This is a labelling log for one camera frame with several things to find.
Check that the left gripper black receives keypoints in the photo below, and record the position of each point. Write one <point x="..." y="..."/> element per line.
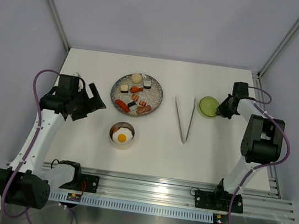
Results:
<point x="94" y="101"/>

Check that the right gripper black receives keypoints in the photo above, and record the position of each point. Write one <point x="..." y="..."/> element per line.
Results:
<point x="221" y="109"/>

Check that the green round lid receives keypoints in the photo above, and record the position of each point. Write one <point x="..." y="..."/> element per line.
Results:
<point x="208" y="106"/>

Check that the stainless steel bowl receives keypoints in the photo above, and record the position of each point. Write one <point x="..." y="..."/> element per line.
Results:
<point x="123" y="125"/>

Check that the fried egg toy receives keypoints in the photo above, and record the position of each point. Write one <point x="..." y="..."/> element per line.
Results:
<point x="122" y="136"/>

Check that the stainless steel tongs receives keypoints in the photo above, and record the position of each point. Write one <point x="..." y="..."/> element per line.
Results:
<point x="184" y="109"/>

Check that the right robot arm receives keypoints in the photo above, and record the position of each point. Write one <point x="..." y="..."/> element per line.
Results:
<point x="260" y="147"/>

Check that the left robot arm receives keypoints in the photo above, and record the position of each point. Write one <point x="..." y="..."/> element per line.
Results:
<point x="23" y="182"/>

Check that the white rice cube toy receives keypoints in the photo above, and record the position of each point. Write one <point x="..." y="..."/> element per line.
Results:
<point x="132" y="106"/>

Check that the bacon slice toy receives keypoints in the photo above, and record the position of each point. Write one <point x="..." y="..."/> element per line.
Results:
<point x="143" y="109"/>

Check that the beige round bun toy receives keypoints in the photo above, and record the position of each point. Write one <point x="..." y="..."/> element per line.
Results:
<point x="136" y="78"/>

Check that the sushi roll toy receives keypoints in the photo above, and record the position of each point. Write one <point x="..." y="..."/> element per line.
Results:
<point x="147" y="84"/>

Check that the silver patterned plate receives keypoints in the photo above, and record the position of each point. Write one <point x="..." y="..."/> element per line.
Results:
<point x="152" y="96"/>

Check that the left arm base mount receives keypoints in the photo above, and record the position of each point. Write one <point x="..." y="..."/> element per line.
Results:
<point x="88" y="183"/>

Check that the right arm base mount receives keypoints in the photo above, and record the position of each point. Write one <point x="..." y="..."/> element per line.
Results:
<point x="219" y="202"/>

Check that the aluminium front rail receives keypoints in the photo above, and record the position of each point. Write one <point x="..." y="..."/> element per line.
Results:
<point x="178" y="193"/>

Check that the white slotted cable duct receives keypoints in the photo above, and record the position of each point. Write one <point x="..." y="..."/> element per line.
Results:
<point x="130" y="206"/>

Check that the left aluminium frame post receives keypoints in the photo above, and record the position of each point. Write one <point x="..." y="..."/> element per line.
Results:
<point x="58" y="24"/>

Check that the aluminium frame post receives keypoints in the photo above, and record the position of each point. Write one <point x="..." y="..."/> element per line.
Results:
<point x="290" y="34"/>
<point x="58" y="24"/>

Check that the right aluminium frame post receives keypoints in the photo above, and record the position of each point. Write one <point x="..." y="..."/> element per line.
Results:
<point x="290" y="34"/>

